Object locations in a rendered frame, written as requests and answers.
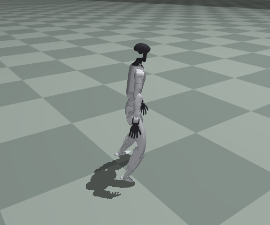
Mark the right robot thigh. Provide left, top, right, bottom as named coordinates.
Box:
left=126, top=110, right=146, bottom=157

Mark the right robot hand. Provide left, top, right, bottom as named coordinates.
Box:
left=129, top=118, right=141, bottom=138

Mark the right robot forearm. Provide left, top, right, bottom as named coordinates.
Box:
left=133, top=94, right=143, bottom=123

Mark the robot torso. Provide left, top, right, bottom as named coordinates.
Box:
left=125, top=62, right=146, bottom=116

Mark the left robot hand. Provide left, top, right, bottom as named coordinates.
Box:
left=140, top=100, right=148, bottom=115

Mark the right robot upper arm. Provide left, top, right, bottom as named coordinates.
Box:
left=133, top=69, right=145, bottom=100

